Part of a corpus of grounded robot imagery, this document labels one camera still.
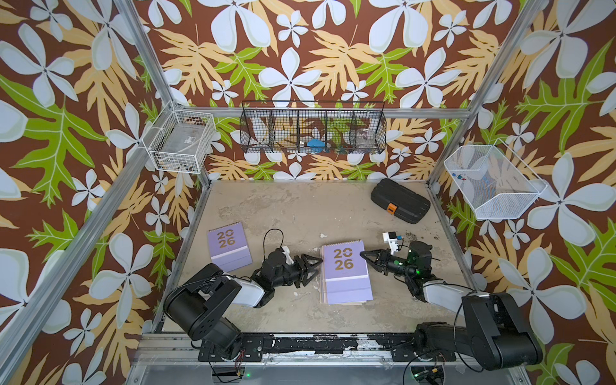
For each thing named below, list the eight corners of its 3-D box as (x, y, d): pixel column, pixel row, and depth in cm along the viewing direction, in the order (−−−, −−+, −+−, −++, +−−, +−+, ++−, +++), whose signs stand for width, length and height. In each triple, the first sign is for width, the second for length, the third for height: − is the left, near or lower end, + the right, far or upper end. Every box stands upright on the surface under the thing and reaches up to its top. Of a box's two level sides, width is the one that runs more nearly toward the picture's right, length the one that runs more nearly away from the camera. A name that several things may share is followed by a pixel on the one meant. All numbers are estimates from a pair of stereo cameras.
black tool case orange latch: (366, 199, 115) (368, 191, 111) (382, 182, 122) (385, 175, 118) (415, 229, 104) (419, 221, 100) (429, 208, 111) (434, 201, 107)
